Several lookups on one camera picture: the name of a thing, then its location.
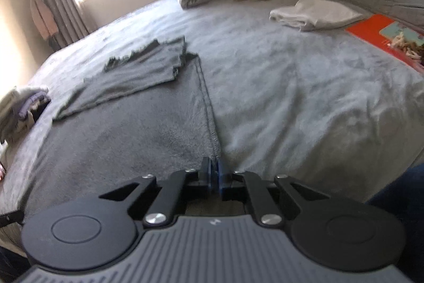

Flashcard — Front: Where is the folded white cloth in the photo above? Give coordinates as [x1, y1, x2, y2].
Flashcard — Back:
[269, 0, 365, 32]

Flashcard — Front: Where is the orange picture book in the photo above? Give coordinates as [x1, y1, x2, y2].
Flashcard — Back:
[344, 14, 424, 73]

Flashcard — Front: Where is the peach hanging cloth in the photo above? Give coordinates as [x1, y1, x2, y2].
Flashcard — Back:
[29, 0, 59, 40]

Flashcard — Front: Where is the dark grey shirt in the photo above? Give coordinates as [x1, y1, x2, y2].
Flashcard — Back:
[20, 36, 222, 224]

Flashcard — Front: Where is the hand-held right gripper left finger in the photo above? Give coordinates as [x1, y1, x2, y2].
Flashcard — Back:
[99, 157, 216, 227]

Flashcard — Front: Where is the person's dark blue trouser leg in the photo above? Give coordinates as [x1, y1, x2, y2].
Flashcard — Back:
[364, 163, 424, 283]

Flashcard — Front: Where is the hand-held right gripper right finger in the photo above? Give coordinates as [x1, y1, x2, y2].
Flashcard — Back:
[217, 160, 358, 229]

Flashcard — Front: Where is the pile of clothes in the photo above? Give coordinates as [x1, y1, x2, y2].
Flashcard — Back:
[0, 86, 51, 144]

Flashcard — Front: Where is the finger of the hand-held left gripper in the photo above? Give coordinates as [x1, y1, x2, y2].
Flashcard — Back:
[0, 209, 25, 228]

